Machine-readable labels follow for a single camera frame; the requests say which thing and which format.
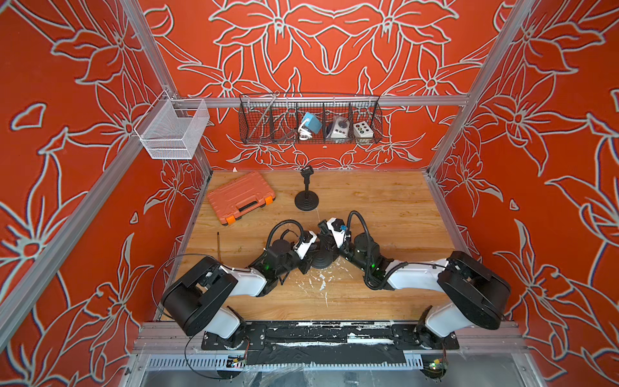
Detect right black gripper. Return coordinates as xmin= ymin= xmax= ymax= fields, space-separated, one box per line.
xmin=316 ymin=231 xmax=372 ymax=275

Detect black round stand base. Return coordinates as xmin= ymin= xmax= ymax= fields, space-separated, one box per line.
xmin=294 ymin=190 xmax=319 ymax=212

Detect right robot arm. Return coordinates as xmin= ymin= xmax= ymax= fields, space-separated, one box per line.
xmin=326 ymin=211 xmax=511 ymax=340

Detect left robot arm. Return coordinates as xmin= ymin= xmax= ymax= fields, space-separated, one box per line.
xmin=161 ymin=219 xmax=319 ymax=348

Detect orange plastic tool case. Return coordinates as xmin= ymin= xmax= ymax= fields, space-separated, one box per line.
xmin=207 ymin=172 xmax=277 ymax=226

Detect white button box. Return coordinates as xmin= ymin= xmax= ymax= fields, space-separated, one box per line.
xmin=353 ymin=121 xmax=374 ymax=142

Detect white device black knobs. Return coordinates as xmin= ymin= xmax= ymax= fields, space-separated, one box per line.
xmin=327 ymin=117 xmax=350 ymax=142

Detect teal box in basket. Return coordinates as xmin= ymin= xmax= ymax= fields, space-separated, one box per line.
xmin=300 ymin=112 xmax=322 ymax=134

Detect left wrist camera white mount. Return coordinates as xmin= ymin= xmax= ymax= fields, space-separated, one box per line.
xmin=293 ymin=231 xmax=318 ymax=260

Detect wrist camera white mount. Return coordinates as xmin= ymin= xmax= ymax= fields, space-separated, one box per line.
xmin=327 ymin=218 xmax=350 ymax=248
xmin=293 ymin=231 xmax=318 ymax=260

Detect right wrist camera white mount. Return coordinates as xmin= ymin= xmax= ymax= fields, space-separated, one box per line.
xmin=327 ymin=218 xmax=350 ymax=248

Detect orange black handled tool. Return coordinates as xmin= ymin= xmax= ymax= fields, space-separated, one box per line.
xmin=216 ymin=232 xmax=222 ymax=262

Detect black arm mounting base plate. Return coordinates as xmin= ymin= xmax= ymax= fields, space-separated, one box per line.
xmin=201 ymin=321 xmax=459 ymax=369

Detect black wire wall basket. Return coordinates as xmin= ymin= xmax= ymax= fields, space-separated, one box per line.
xmin=239 ymin=92 xmax=384 ymax=145

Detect clear plastic wall bin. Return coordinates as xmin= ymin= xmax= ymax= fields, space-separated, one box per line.
xmin=134 ymin=100 xmax=211 ymax=161

